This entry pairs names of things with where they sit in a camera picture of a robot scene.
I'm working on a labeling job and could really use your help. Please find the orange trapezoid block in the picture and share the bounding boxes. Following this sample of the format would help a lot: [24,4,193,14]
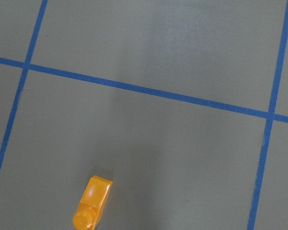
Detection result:
[72,175,113,230]

